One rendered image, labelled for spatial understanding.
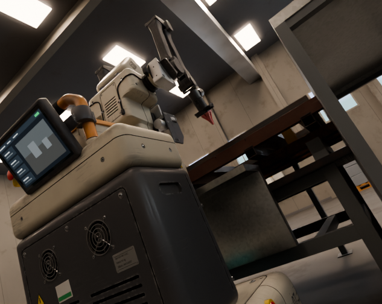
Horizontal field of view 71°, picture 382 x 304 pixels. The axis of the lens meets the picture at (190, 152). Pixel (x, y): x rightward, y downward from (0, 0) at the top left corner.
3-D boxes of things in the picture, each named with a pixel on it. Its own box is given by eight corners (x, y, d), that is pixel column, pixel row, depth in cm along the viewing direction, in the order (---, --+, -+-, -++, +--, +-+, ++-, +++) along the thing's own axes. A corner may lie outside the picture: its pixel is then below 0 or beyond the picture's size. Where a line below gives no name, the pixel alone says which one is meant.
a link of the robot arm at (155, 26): (140, 20, 146) (153, 8, 142) (156, 35, 157) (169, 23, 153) (160, 81, 126) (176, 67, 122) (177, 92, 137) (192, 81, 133)
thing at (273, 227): (109, 311, 172) (94, 257, 182) (299, 243, 115) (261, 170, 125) (104, 313, 168) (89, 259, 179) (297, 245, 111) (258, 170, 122)
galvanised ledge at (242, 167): (94, 257, 182) (93, 253, 183) (261, 170, 125) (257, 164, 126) (67, 266, 165) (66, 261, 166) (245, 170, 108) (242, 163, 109)
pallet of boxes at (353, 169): (356, 190, 791) (334, 154, 827) (385, 178, 757) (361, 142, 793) (356, 192, 689) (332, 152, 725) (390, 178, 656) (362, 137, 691)
